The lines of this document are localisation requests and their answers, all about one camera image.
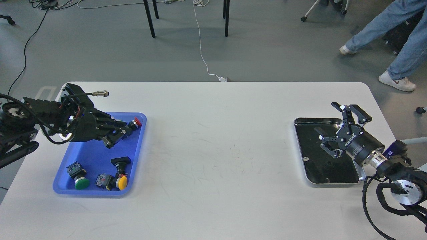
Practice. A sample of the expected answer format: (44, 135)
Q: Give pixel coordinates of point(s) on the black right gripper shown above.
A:
(359, 144)

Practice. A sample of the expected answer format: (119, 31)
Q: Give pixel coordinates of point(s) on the blue plastic tray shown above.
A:
(96, 159)

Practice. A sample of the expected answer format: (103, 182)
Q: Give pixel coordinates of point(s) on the yellow push button switch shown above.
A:
(120, 183)

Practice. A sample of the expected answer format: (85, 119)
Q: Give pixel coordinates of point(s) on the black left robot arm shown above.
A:
(18, 120)

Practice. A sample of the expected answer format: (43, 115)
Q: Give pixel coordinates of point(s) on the green push button switch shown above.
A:
(77, 172)

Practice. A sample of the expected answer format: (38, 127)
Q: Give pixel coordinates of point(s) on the silver metal tray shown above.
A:
(320, 168)

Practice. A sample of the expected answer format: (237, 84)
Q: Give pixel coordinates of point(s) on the person in blue jeans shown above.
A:
(404, 25)

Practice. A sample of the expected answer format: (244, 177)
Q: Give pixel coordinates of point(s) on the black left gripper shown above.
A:
(87, 127)

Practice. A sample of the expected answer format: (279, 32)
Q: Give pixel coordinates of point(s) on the red push button switch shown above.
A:
(135, 124)

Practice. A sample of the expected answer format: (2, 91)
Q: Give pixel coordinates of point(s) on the white chair base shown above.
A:
(340, 6)

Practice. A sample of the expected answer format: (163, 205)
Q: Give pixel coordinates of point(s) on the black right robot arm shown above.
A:
(401, 188)

